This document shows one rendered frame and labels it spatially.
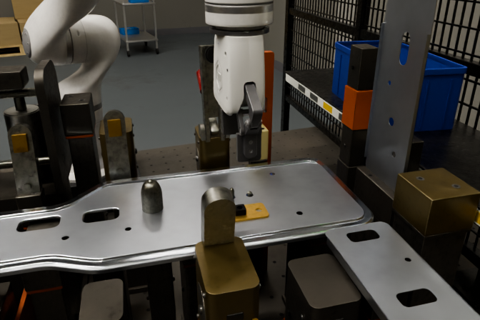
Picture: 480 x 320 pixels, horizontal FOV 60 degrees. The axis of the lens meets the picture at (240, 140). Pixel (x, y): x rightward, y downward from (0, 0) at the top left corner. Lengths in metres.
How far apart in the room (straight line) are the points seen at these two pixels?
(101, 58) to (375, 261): 0.84
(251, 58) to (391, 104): 0.30
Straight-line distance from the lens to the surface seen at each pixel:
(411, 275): 0.58
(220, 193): 0.47
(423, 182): 0.66
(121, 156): 0.78
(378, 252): 0.60
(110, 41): 1.15
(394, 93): 0.72
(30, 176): 0.79
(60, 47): 1.11
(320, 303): 0.54
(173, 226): 0.63
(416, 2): 0.68
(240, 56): 0.50
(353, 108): 0.87
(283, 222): 0.63
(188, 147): 1.59
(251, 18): 0.50
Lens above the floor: 1.36
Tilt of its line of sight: 24 degrees down
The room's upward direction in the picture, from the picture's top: straight up
